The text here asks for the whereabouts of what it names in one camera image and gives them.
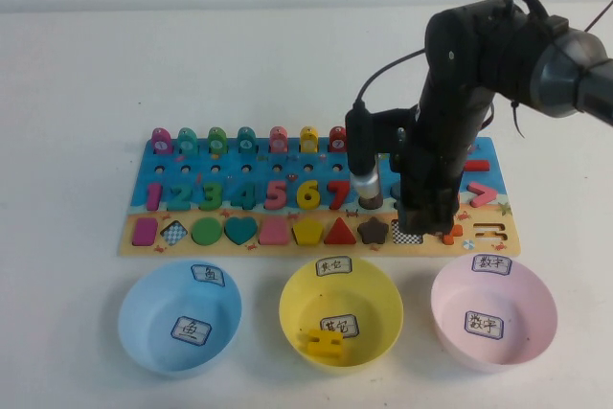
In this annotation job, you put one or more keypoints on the magenta fish peg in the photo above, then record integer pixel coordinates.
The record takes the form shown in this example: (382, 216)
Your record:
(161, 141)

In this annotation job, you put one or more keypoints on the pink plastic bowl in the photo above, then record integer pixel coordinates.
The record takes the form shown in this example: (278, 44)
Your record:
(527, 299)

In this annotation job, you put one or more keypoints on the teal heart piece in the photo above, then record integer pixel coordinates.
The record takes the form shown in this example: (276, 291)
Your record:
(240, 231)

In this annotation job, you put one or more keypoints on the yellow plastic bowl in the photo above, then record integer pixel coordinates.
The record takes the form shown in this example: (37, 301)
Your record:
(373, 303)

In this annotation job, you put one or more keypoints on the magenta number one piece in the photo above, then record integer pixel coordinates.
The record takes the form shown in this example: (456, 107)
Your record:
(153, 197)

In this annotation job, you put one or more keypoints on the teal number four piece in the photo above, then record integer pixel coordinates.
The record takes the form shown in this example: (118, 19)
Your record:
(247, 198)

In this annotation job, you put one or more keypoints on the brown star piece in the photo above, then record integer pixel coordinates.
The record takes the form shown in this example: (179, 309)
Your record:
(373, 231)

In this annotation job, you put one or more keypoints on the yellow fish peg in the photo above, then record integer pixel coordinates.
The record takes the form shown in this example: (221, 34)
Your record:
(309, 140)

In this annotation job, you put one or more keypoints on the pink greater-than sign piece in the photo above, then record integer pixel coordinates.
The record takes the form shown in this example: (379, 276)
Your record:
(489, 195)

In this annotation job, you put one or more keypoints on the green number three piece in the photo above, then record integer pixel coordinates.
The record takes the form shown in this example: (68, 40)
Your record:
(214, 197)

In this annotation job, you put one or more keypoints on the yellow equals sign piece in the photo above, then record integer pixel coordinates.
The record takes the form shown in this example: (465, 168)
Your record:
(321, 346)

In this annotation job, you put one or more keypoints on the light blue plastic bowl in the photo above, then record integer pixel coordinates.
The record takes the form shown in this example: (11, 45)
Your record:
(158, 299)

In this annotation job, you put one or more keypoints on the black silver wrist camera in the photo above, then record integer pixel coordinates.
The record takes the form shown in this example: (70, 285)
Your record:
(362, 150)

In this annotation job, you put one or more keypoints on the pink trapezoid piece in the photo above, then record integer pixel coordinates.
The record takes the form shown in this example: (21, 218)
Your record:
(273, 232)

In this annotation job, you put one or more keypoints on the pink number five piece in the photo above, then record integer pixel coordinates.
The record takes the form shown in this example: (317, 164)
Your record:
(275, 195)

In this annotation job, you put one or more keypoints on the red triangle piece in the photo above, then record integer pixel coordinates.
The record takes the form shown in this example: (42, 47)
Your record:
(339, 234)

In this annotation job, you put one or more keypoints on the red fish peg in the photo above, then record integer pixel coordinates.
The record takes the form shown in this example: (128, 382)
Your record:
(337, 140)

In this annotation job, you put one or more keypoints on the magenta rectangle piece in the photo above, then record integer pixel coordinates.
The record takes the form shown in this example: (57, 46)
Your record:
(144, 232)

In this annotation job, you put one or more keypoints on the ocean print wooden puzzle board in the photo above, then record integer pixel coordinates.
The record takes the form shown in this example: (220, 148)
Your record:
(268, 173)

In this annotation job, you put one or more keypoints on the red number seven piece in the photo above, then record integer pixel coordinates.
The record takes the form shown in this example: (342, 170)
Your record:
(341, 194)

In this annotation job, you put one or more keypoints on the green circle piece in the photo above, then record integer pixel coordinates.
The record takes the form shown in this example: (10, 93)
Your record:
(206, 231)

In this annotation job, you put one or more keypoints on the orange plus sign piece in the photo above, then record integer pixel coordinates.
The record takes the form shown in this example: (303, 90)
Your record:
(455, 234)

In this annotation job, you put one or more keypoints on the pink fish peg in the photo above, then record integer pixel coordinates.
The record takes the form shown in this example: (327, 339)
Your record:
(278, 140)

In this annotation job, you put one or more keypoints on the yellow number six piece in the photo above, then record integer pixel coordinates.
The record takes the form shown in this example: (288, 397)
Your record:
(303, 199)

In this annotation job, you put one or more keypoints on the red minus sign piece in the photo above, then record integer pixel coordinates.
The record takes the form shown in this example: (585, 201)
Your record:
(478, 165)

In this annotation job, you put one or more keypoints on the mint green number two piece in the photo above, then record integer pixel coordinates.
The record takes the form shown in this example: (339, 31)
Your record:
(181, 206)

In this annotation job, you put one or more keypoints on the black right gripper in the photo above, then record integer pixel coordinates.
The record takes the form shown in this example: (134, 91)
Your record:
(431, 174)

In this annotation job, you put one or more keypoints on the teal fish peg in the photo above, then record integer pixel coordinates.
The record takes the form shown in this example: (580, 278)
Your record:
(246, 141)

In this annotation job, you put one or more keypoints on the yellow pentagon piece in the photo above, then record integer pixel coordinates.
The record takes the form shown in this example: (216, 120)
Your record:
(307, 232)

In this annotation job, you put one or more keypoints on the brown number eight piece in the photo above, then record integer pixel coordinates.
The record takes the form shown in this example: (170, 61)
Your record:
(371, 204)

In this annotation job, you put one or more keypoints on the dark grey number nine piece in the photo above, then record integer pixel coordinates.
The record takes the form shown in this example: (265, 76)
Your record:
(396, 191)

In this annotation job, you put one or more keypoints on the mint green fish peg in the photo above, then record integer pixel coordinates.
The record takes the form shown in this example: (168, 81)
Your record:
(187, 141)

